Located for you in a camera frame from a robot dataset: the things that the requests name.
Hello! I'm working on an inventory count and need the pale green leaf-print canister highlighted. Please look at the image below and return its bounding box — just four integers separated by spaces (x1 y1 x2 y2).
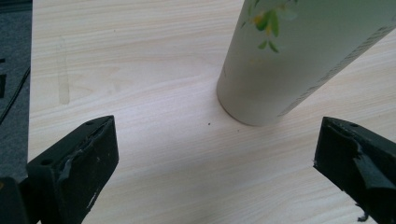
216 0 396 127

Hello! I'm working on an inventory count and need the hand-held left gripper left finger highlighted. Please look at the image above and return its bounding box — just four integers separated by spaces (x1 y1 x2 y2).
25 115 120 224

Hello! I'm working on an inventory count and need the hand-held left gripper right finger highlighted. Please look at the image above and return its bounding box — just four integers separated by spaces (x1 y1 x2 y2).
313 116 396 224

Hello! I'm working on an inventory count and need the black cable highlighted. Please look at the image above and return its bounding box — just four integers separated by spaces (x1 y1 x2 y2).
0 66 32 125

